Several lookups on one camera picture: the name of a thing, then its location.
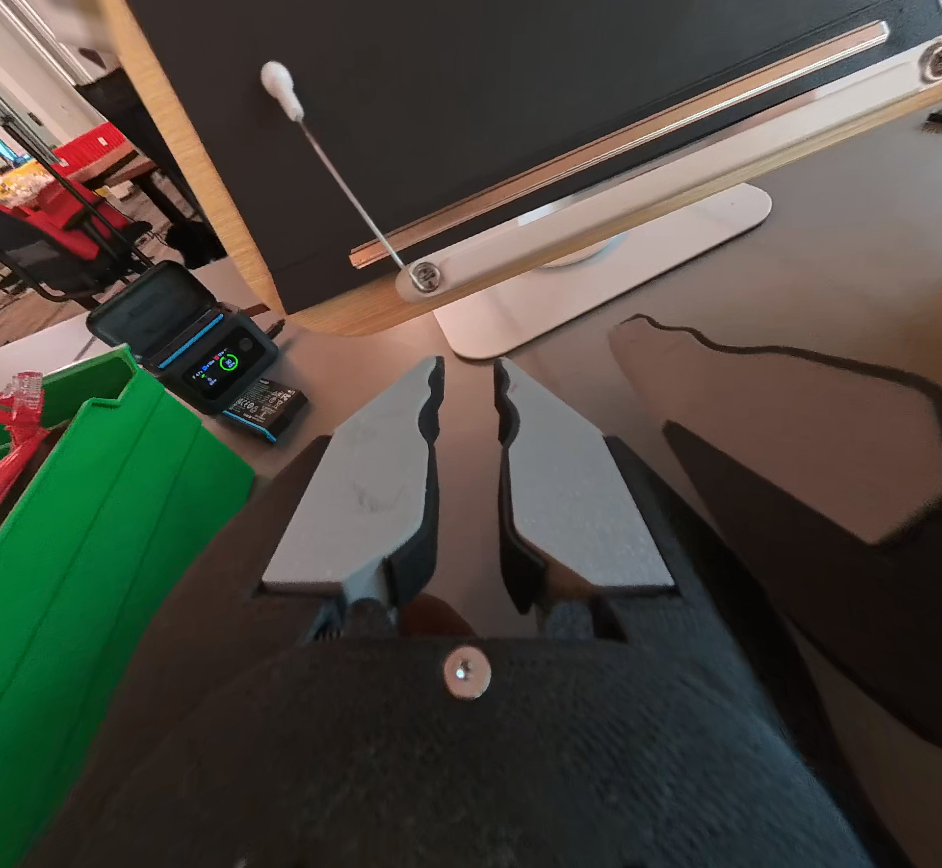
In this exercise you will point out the red plastic crate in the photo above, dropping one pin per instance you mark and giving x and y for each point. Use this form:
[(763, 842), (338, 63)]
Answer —
[(88, 147)]

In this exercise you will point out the black battery charger case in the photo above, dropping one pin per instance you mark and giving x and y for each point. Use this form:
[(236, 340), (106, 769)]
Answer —
[(147, 309)]

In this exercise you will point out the black red office chair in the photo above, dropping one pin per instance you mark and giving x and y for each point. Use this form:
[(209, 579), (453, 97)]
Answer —
[(44, 250)]

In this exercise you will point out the green plastic bin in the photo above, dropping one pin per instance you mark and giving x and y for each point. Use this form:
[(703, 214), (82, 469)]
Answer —
[(110, 552)]

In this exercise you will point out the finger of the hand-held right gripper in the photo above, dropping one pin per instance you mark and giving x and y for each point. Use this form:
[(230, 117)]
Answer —
[(795, 434), (883, 625)]

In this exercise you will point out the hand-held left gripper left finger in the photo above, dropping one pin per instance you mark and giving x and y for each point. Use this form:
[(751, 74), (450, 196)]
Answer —
[(353, 493)]

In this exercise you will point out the black wooden book stand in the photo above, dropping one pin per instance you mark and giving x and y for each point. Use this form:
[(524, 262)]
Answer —
[(515, 37)]

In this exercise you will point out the black camera battery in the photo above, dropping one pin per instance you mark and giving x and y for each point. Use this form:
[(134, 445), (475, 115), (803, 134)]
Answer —
[(265, 408)]

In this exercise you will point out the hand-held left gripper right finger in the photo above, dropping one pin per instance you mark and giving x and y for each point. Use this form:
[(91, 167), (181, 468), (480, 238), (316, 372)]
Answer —
[(574, 507)]

